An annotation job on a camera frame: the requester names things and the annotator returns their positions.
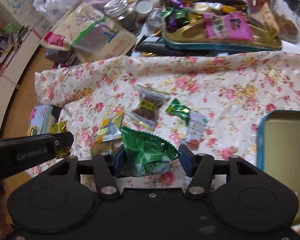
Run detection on large green snack packet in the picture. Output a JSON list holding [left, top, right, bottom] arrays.
[[121, 126, 181, 177]]

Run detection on gold green candy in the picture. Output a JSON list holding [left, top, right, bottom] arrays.
[[51, 121, 71, 159]]

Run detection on gold tray with snacks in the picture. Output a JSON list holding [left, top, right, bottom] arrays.
[[161, 0, 282, 52]]

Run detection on yellow silver snack packet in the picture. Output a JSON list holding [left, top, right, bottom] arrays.
[[97, 111, 124, 144]]

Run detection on white hawthorn stick packet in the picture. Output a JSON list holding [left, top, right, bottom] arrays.
[[184, 111, 207, 150]]

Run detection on small green candy wrapper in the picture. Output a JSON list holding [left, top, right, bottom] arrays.
[[165, 99, 191, 126]]

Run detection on clear brown nut packet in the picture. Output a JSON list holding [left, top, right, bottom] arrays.
[[127, 83, 170, 131]]

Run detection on floral tablecloth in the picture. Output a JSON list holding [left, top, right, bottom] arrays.
[[25, 51, 300, 193]]

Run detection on empty gold tin tray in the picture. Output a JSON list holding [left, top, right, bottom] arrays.
[[256, 110, 300, 225]]

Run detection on grey cardboard box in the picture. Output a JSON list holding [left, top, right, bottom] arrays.
[[45, 49, 76, 67]]

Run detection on black remote control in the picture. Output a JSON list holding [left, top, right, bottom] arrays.
[[135, 37, 210, 56]]

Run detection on large beige paper bag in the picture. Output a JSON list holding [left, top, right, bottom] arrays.
[[40, 1, 136, 63]]

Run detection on pink snack bag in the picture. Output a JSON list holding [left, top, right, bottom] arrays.
[[203, 11, 254, 41]]

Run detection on small glass jar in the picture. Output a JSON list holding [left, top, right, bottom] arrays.
[[104, 0, 138, 33]]

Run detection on glass jar with walnuts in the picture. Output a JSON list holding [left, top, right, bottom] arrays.
[[273, 0, 300, 44]]

